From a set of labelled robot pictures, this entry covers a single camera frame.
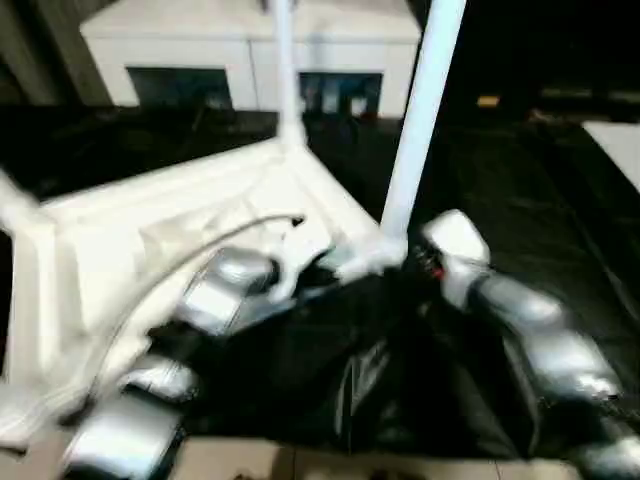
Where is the long black bar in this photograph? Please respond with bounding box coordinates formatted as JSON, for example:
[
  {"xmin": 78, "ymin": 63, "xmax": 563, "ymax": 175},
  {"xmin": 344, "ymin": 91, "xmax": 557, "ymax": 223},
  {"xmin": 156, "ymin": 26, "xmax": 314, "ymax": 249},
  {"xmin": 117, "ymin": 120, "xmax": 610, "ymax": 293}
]
[{"xmin": 542, "ymin": 88, "xmax": 636, "ymax": 100}]

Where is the black table mat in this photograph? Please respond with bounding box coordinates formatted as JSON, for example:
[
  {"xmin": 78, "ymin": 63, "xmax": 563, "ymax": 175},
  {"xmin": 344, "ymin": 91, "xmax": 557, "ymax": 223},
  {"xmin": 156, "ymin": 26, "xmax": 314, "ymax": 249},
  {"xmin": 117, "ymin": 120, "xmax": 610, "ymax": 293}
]
[{"xmin": 0, "ymin": 102, "xmax": 640, "ymax": 461}]

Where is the white plastic table leg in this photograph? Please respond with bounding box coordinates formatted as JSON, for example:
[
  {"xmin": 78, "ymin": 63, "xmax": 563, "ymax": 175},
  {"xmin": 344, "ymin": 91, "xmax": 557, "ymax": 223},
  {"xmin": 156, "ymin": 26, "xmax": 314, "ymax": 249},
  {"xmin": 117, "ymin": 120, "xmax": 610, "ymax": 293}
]
[
  {"xmin": 0, "ymin": 384, "xmax": 66, "ymax": 446},
  {"xmin": 379, "ymin": 0, "xmax": 470, "ymax": 249},
  {"xmin": 0, "ymin": 169, "xmax": 39, "ymax": 224},
  {"xmin": 272, "ymin": 0, "xmax": 307, "ymax": 146}
]

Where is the white flat board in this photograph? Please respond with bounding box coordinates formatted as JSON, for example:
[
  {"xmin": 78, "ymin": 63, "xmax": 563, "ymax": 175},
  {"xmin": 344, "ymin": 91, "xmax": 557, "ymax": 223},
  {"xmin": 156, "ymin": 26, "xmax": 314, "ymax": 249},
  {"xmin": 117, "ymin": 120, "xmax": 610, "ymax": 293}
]
[{"xmin": 582, "ymin": 122, "xmax": 640, "ymax": 192}]

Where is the white sideboard cabinet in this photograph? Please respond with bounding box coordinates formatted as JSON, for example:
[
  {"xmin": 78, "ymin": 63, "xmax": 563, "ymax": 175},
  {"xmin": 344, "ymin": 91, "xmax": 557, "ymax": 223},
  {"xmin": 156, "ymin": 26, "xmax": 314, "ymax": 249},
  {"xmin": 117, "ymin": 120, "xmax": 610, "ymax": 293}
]
[{"xmin": 78, "ymin": 0, "xmax": 422, "ymax": 120}]

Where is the grey pleated curtain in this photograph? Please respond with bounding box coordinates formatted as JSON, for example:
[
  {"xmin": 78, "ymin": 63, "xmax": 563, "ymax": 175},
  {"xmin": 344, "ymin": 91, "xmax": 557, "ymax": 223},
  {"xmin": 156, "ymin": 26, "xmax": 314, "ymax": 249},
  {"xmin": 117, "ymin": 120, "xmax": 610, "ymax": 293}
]
[{"xmin": 0, "ymin": 0, "xmax": 104, "ymax": 107}]

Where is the white plastic table top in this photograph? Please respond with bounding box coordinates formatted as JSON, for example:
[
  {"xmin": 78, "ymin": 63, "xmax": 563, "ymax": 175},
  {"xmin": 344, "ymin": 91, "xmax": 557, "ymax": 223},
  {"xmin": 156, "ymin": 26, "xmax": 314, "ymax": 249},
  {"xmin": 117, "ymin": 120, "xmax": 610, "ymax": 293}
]
[{"xmin": 0, "ymin": 133, "xmax": 407, "ymax": 444}]

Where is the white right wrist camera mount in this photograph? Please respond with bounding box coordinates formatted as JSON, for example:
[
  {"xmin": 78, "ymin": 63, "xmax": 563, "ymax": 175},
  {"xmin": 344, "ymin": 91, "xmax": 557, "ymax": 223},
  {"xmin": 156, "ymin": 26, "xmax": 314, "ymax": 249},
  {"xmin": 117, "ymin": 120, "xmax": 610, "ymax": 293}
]
[{"xmin": 421, "ymin": 209, "xmax": 492, "ymax": 307}]

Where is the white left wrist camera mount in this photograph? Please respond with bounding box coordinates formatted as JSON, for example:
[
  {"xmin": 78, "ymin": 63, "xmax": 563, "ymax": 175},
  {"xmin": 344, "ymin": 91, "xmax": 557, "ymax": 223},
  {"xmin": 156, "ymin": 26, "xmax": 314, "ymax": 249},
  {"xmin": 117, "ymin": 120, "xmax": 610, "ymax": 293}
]
[{"xmin": 269, "ymin": 227, "xmax": 346, "ymax": 302}]

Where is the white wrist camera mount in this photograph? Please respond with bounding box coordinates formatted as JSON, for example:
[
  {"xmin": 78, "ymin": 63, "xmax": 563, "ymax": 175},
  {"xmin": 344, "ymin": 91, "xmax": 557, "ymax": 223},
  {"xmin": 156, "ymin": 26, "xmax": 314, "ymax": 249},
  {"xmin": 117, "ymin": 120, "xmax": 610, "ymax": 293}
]
[
  {"xmin": 269, "ymin": 227, "xmax": 346, "ymax": 302},
  {"xmin": 421, "ymin": 209, "xmax": 492, "ymax": 307}
]

